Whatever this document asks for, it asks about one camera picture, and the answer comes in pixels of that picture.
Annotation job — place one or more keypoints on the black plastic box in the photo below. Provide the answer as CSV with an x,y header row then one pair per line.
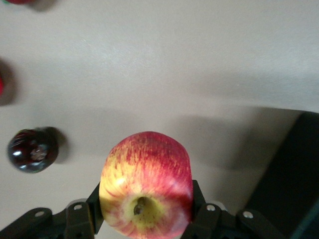
x,y
294,174

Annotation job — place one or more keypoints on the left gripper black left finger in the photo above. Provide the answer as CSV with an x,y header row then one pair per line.
x,y
74,221

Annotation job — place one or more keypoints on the red pomegranate fruit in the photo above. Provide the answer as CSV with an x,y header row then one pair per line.
x,y
1,85

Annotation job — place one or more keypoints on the red yellow mango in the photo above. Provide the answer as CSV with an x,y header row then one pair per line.
x,y
20,1

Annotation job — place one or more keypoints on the red yellow striped apple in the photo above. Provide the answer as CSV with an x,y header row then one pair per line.
x,y
149,174

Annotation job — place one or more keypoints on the brown table cover mat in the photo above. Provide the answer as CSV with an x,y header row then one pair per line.
x,y
149,62

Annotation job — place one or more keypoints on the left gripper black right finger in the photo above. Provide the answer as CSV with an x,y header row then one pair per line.
x,y
214,224

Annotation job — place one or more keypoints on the dark purple plum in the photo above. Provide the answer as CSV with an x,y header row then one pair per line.
x,y
32,149

